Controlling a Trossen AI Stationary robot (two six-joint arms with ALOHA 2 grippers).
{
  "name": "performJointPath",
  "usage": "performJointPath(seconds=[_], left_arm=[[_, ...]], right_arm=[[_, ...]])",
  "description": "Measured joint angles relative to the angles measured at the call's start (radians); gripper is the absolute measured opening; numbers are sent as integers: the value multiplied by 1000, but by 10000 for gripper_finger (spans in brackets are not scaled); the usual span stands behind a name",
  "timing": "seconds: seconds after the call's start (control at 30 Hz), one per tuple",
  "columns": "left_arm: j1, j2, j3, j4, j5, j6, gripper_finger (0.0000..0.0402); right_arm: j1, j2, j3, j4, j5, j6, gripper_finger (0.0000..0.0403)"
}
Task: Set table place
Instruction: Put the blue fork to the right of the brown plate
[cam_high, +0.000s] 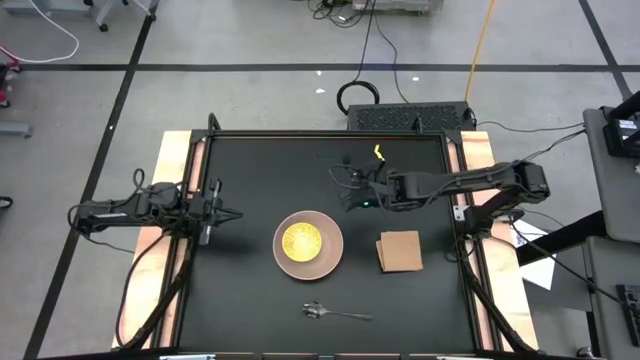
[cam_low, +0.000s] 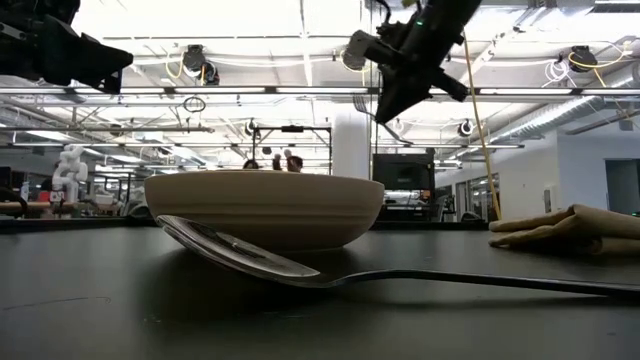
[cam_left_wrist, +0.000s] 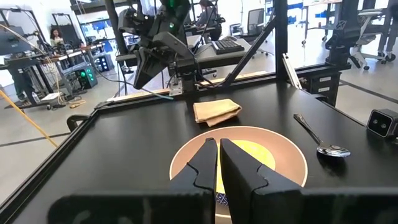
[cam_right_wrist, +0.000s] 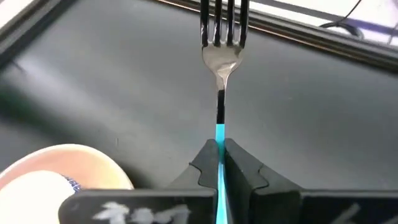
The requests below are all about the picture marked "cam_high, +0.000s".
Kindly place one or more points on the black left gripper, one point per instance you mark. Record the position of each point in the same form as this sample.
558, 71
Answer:
205, 215

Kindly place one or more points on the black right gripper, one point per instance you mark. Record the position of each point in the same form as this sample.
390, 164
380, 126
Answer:
375, 187

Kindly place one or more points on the small yellow bowl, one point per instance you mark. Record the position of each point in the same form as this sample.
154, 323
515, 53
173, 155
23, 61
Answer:
301, 242

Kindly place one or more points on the large tan ceramic bowl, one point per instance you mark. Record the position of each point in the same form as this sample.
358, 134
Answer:
320, 270

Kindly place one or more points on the silver metal spoon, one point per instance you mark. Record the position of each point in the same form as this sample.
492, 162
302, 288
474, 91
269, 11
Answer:
314, 310

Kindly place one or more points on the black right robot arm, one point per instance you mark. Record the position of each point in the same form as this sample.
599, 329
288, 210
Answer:
450, 182

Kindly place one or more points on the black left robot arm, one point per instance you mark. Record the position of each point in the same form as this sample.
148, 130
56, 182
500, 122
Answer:
120, 216

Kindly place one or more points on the yellow tag on gripper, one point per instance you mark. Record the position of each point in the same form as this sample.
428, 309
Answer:
379, 150

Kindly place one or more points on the black perforated computer case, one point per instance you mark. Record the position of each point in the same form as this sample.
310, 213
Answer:
400, 117

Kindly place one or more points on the folded brown napkin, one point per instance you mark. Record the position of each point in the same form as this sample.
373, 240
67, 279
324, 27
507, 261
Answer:
400, 251

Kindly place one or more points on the grey equipment box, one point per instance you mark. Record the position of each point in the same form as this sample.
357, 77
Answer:
400, 5

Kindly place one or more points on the white paper sheet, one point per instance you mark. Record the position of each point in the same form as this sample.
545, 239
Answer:
540, 272

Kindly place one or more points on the black diagonal stand beam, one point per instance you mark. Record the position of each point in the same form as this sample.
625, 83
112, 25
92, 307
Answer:
560, 240

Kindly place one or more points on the grey office chair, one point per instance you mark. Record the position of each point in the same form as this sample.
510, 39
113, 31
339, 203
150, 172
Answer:
102, 25

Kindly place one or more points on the grey furniture foot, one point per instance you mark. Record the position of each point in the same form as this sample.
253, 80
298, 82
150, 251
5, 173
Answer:
15, 131

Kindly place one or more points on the grey cart top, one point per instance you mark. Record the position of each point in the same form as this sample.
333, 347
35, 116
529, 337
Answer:
615, 200

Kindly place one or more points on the red and black cart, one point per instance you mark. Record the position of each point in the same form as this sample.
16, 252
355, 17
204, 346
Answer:
9, 64

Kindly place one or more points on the black monitor device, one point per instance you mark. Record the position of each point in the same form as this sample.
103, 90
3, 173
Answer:
620, 145

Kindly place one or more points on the black keyboard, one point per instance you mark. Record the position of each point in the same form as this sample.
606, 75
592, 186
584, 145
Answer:
630, 305

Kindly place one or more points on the black aluminium table frame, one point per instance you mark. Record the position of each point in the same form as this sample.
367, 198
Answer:
325, 134

